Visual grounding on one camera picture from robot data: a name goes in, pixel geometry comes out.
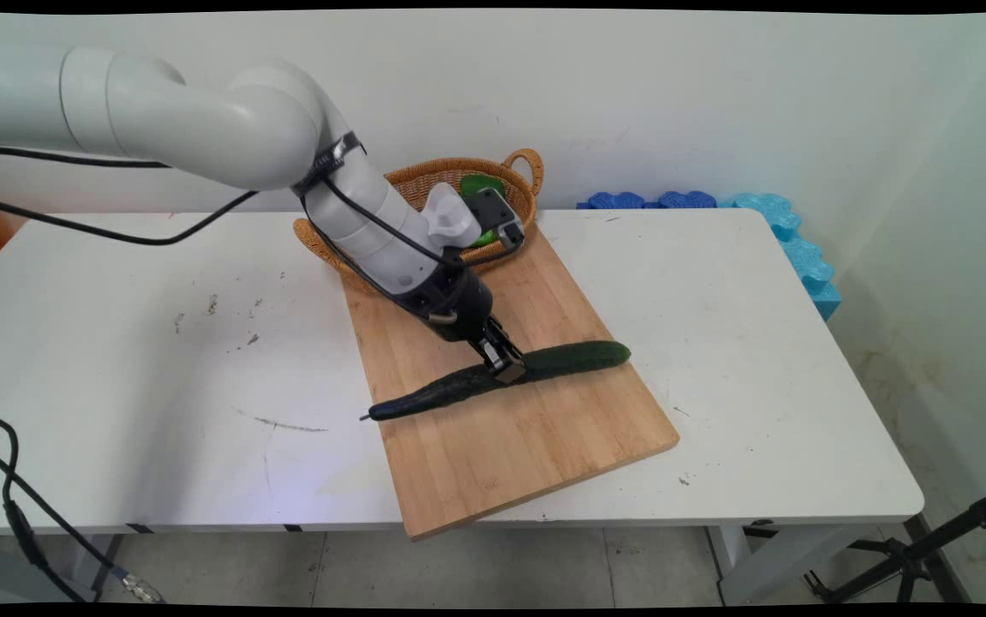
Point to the white table leg frame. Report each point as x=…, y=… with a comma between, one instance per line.
x=767, y=561

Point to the dark blue foam piece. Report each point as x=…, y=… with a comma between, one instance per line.
x=614, y=200
x=686, y=200

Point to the woven wicker basket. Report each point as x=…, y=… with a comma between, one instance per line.
x=424, y=176

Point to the black tripod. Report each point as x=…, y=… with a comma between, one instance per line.
x=912, y=555

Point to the green bell pepper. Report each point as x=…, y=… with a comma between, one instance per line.
x=480, y=182

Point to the dark green cucumber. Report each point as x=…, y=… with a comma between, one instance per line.
x=578, y=356

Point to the long green chili pepper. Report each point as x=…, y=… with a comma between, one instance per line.
x=484, y=237

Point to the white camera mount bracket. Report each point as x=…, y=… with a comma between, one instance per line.
x=450, y=218

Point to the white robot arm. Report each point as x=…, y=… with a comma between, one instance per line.
x=227, y=120

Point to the wooden cutting board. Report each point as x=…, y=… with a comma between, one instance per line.
x=527, y=428

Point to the light blue foam mat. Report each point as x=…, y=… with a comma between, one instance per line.
x=805, y=257

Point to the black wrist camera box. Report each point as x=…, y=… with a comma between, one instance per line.
x=492, y=214

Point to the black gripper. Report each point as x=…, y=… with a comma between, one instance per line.
x=450, y=308

